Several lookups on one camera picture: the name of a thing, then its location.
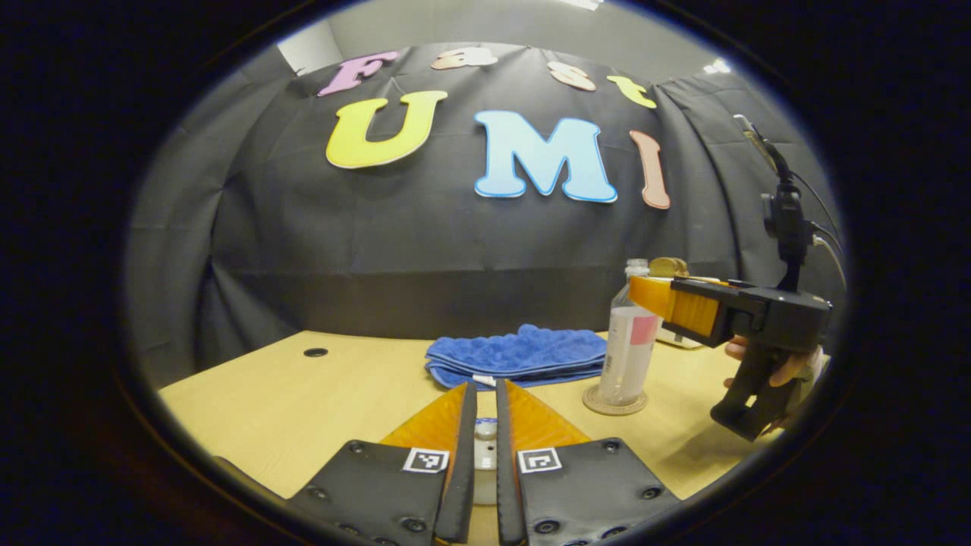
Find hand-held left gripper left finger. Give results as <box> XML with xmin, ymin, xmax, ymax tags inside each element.
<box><xmin>285</xmin><ymin>381</ymin><xmax>479</xmax><ymax>546</ymax></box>

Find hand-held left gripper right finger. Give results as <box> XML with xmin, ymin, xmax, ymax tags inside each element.
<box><xmin>495</xmin><ymin>378</ymin><xmax>682</xmax><ymax>546</ymax></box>

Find clear water bottle pink label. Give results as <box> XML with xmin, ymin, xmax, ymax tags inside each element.
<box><xmin>597</xmin><ymin>259</ymin><xmax>661</xmax><ymax>406</ymax></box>

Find round brown coaster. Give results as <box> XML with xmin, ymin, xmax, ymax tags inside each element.
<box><xmin>582</xmin><ymin>384</ymin><xmax>649</xmax><ymax>416</ymax></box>

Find folded blue towel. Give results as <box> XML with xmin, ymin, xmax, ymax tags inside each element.
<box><xmin>424</xmin><ymin>324</ymin><xmax>608</xmax><ymax>391</ymax></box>

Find black backdrop cloth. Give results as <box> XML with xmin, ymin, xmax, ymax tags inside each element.
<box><xmin>125</xmin><ymin>42</ymin><xmax>847</xmax><ymax>388</ymax></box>

